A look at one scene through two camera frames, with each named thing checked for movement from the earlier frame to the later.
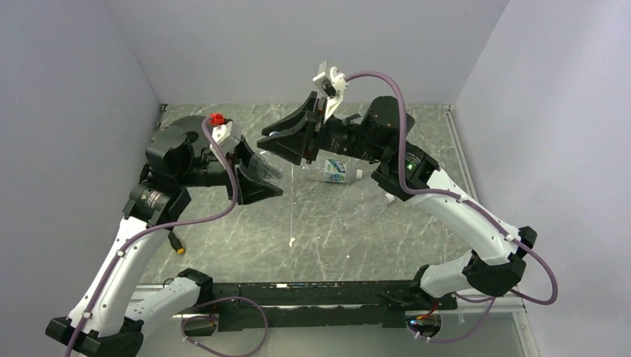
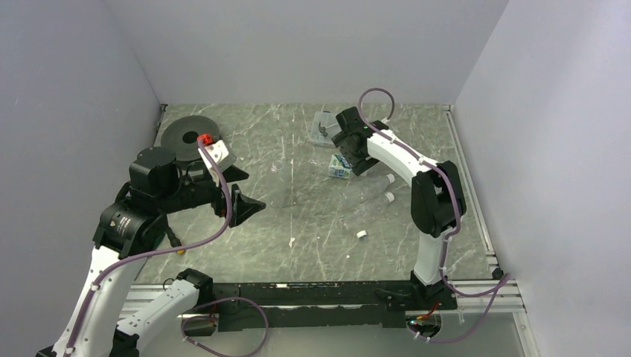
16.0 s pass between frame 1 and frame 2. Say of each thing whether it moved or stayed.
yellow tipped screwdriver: stayed
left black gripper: moved
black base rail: stayed
